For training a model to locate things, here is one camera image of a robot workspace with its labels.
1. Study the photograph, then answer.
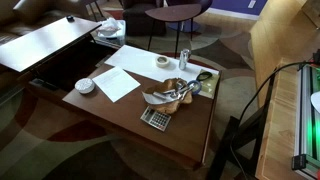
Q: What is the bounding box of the silver measuring spoon set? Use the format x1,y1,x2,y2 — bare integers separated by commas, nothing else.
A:
153,79,198,102

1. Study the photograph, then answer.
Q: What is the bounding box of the white envelope paper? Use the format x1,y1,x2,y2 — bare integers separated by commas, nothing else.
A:
142,89,174,106

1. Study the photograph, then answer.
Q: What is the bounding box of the beige masking tape roll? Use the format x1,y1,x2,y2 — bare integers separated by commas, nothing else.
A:
155,55,170,69

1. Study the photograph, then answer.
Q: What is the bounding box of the grey pocket calculator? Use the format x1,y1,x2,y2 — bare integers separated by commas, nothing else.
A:
140,105,172,132

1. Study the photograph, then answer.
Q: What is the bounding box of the large white paper sheet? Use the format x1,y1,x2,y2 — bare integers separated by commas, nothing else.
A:
104,44,220,84

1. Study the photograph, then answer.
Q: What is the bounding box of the silver white drink can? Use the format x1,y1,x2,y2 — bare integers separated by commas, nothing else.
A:
178,48,192,71

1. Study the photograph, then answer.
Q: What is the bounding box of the blue tape roll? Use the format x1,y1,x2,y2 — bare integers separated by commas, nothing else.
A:
186,79,203,96

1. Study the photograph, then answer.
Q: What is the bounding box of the small white paper sheet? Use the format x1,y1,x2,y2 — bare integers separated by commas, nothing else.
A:
91,65,142,103

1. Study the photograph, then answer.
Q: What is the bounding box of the brown wooden coffee table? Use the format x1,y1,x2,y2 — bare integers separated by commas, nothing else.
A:
24,33,223,168

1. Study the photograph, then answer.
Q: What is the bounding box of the olive green booklet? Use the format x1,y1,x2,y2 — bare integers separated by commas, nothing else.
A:
197,68,221,100

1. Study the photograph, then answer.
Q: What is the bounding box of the dark upholstered armchair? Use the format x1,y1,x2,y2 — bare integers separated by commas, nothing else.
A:
120,0,168,37

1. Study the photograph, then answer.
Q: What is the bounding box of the white bowl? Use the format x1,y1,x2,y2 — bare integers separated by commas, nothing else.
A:
74,77,96,95

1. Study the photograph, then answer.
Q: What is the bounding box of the dark round side table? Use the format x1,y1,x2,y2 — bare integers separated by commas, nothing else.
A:
144,3,203,59

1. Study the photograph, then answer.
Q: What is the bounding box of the white crumpled plastic bag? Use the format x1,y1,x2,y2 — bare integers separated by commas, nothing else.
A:
97,17,122,36

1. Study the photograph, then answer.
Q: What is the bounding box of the black metal stand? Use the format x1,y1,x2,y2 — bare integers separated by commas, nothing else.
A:
206,71,278,180

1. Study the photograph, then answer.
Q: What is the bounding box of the patterned area rug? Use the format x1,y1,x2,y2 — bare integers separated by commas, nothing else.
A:
0,8,268,180

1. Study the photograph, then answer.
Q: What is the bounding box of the dark wooden lift-up tabletop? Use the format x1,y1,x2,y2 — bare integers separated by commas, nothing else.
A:
0,16,103,74

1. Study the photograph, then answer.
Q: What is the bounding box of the light plywood cabinet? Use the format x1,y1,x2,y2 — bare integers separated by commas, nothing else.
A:
249,0,320,180

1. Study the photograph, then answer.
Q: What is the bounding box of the brown leather sofa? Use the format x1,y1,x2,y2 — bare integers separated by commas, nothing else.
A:
0,0,101,46

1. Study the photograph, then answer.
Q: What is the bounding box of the white round plate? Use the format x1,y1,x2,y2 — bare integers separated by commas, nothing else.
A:
310,91,320,115

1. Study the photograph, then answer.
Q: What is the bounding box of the black cable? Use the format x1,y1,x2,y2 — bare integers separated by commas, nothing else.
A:
229,60,313,180

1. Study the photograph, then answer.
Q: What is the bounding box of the aluminium rail frame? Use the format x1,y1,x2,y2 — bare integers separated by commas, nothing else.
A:
291,63,320,180

